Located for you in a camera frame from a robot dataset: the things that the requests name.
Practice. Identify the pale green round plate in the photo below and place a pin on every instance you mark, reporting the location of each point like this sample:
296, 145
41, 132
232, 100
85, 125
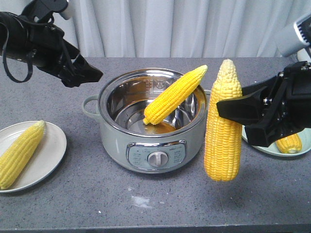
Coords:
305, 137

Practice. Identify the white pleated curtain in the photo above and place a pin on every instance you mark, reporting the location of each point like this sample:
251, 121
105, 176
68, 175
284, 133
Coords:
179, 28

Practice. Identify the yellow corn cob white patches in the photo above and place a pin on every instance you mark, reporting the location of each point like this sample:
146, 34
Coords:
290, 144

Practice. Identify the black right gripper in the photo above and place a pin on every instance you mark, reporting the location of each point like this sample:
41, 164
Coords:
286, 99

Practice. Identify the pale green electric pot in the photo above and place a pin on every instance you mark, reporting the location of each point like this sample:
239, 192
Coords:
143, 148

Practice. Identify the beige round plate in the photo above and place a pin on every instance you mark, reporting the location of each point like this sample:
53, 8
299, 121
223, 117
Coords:
45, 159

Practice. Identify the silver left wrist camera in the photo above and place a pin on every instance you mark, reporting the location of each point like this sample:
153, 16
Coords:
41, 11

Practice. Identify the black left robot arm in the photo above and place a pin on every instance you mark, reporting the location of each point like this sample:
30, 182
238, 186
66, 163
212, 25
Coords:
14, 42

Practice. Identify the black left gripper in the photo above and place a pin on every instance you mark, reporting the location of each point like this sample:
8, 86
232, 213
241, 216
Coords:
54, 55

